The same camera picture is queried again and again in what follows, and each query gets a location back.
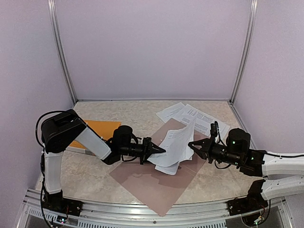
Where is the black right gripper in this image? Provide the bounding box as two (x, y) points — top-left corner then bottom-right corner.
(189, 135), (242, 166)

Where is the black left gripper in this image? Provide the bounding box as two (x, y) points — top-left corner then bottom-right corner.
(120, 138), (166, 165)

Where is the white printed paper stack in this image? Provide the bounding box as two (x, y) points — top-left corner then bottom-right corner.
(148, 118), (195, 175)

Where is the white printed sheet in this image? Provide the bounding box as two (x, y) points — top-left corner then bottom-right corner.
(178, 104), (230, 137)
(156, 102), (185, 123)

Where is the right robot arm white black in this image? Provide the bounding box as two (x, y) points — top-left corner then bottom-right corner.
(188, 125), (304, 211)

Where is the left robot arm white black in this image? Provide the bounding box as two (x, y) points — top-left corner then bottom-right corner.
(36, 109), (166, 211)

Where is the orange book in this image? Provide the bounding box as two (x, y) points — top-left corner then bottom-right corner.
(66, 120), (121, 156)

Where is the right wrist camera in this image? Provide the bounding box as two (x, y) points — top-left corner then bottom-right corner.
(210, 121), (220, 143)

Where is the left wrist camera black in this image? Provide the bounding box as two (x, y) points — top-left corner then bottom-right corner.
(112, 125), (133, 147)

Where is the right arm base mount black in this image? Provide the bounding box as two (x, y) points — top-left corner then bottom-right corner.
(227, 180), (268, 216)

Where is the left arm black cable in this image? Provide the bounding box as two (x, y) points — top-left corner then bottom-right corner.
(35, 110), (67, 149)

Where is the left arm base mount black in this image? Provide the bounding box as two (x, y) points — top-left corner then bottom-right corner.
(42, 190), (83, 217)

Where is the right aluminium frame post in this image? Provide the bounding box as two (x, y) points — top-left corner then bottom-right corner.
(229, 0), (258, 106)

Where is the aluminium frame post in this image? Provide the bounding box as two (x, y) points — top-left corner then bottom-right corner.
(229, 0), (258, 106)
(47, 0), (78, 105)

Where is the front aluminium rail base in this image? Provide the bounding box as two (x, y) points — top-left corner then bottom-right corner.
(15, 189), (295, 228)

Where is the left aluminium frame post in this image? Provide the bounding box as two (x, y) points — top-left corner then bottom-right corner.
(47, 0), (78, 105)

